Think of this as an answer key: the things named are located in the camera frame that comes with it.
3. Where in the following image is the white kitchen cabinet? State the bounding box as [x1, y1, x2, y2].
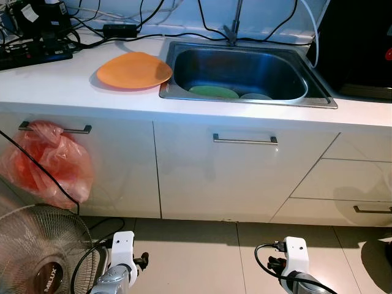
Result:
[0, 110, 392, 224]

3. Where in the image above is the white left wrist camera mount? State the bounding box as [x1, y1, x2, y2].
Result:
[111, 232, 137, 279]

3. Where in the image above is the black electronics box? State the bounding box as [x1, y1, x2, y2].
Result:
[12, 0, 71, 37]

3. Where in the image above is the orange plastic plate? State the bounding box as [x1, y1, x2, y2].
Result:
[96, 51, 173, 90]

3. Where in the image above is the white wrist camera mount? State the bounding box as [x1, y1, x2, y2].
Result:
[111, 232, 137, 279]
[282, 237, 310, 279]

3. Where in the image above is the tall black appliance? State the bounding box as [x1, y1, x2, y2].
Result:
[309, 0, 392, 102]

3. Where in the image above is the black hanging cable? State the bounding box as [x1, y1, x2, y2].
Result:
[0, 130, 83, 209]

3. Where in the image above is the metal sink faucet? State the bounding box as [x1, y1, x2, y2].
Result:
[224, 0, 244, 47]

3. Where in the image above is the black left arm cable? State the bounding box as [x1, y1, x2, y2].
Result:
[70, 242, 116, 294]

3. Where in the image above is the orange plastic bag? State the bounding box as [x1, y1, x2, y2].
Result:
[0, 121, 94, 209]

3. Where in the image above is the green plate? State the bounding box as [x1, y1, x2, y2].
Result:
[189, 85, 241, 100]

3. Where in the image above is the black power strip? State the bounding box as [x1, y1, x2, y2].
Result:
[0, 40, 73, 69]

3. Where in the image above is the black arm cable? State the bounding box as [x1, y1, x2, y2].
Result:
[70, 242, 116, 294]
[254, 243, 336, 294]

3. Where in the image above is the metal handle holding bag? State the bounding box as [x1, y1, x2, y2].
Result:
[18, 121, 92, 134]

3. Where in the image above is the grey round bowl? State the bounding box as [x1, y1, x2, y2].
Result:
[240, 92, 273, 101]

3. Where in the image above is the stainless steel sink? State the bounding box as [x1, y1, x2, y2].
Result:
[159, 40, 337, 110]

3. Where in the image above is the short metal drawer handle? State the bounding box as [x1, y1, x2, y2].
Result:
[353, 205, 392, 215]

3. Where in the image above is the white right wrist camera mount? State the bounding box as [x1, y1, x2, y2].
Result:
[282, 237, 310, 279]

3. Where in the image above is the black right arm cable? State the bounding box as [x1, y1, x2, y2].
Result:
[254, 243, 336, 294]

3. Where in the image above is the black power adapter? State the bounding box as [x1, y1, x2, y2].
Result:
[102, 23, 143, 39]

